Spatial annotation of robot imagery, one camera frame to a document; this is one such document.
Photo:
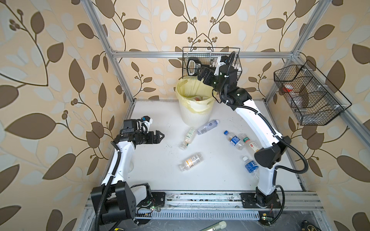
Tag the water bottle blue label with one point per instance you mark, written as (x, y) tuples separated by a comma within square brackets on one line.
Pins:
[(251, 167)]

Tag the yellow bin liner bag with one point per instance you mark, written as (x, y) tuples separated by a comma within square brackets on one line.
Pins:
[(195, 96)]

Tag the clear bottle yellow label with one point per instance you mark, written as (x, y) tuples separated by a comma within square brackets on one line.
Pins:
[(191, 162)]

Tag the clear bottle blue label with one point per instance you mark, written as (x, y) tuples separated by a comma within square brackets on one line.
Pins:
[(234, 140)]

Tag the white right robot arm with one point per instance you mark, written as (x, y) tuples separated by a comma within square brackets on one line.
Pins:
[(273, 143)]

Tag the red capped jar in basket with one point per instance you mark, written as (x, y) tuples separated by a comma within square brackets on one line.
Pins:
[(287, 88)]

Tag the white ribbed trash bin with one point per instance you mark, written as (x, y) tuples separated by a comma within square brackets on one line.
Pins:
[(196, 114)]

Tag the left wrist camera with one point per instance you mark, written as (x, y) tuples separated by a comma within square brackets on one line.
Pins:
[(146, 122)]

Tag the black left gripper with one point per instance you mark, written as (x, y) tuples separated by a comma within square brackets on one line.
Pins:
[(155, 140)]

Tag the small bottle green white label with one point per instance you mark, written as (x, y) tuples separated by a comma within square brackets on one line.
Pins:
[(189, 137)]

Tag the capless bottle green red label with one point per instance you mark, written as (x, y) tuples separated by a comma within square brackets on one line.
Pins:
[(250, 145)]

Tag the metal base rail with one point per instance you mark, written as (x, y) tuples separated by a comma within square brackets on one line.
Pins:
[(229, 200)]

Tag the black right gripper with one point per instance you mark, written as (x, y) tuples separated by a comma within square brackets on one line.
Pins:
[(207, 70)]

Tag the black wire basket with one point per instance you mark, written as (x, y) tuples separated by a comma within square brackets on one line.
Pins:
[(316, 100), (208, 57)]

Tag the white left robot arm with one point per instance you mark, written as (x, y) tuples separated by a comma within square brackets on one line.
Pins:
[(114, 200)]

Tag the black wire basket right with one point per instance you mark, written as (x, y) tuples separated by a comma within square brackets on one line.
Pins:
[(316, 100)]

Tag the black wire basket back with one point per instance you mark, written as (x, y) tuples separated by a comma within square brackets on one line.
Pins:
[(208, 57)]

